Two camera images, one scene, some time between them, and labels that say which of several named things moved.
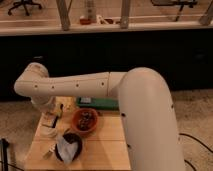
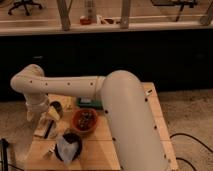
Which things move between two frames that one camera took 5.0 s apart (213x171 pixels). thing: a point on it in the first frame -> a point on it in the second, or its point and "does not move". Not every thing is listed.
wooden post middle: (125, 11) does not move
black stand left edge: (4, 144) does not move
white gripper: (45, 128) -> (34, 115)
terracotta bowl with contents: (84, 120) does not move
